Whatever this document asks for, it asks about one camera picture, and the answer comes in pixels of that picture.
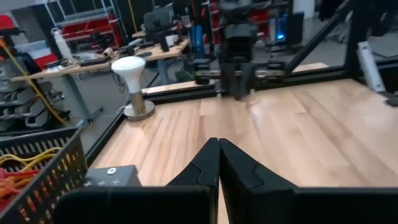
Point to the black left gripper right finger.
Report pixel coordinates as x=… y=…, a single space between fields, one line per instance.
x=295 y=208

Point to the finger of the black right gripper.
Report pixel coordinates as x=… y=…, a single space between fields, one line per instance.
x=229 y=79
x=248 y=81

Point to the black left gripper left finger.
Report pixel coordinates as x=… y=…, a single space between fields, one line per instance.
x=155 y=205

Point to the black slotted plastic bin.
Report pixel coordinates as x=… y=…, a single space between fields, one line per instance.
x=56 y=174

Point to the red rubber band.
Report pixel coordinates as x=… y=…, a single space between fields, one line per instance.
x=18 y=174

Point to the orange rubber band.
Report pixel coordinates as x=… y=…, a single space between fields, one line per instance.
x=9 y=188

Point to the wooden top background desk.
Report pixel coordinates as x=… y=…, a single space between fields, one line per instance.
x=93 y=67

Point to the grey perforated metal shelf riser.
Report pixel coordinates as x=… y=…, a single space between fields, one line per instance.
x=115 y=175

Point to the red bin shelf rack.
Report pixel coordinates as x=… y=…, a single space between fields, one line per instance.
x=90 y=29

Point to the grey stacked bins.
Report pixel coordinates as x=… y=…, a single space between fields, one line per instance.
x=21 y=102

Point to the white bottle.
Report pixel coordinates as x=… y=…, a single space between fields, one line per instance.
x=62 y=45

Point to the red storage bin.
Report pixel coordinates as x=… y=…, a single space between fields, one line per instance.
x=6 y=22

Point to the silver aluminium post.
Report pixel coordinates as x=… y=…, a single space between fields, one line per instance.
x=370 y=67

